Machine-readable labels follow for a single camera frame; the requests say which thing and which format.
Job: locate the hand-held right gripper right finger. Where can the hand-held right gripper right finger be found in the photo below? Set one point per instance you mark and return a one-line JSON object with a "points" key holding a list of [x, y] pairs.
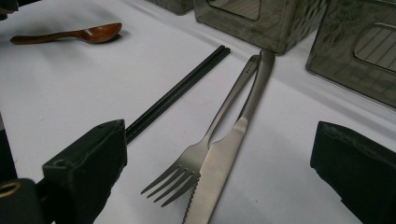
{"points": [[361, 174]]}

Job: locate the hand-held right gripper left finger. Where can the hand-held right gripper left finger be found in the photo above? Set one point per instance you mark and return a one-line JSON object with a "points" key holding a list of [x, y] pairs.
{"points": [[87, 168]]}

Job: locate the brown wooden spoon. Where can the brown wooden spoon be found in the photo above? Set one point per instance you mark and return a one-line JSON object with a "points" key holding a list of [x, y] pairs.
{"points": [[99, 32]]}

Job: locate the steel fork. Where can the steel fork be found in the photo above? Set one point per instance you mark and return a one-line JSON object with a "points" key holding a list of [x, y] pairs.
{"points": [[190, 158]]}

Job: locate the black chopstick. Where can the black chopstick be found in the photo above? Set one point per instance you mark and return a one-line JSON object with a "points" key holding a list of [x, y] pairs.
{"points": [[177, 90], [177, 96]]}

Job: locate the transparent grey plastic bin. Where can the transparent grey plastic bin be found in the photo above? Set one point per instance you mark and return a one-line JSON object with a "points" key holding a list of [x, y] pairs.
{"points": [[174, 5], [274, 28], [336, 46]]}

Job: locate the steel knife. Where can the steel knife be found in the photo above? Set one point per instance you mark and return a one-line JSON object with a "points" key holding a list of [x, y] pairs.
{"points": [[218, 161]]}

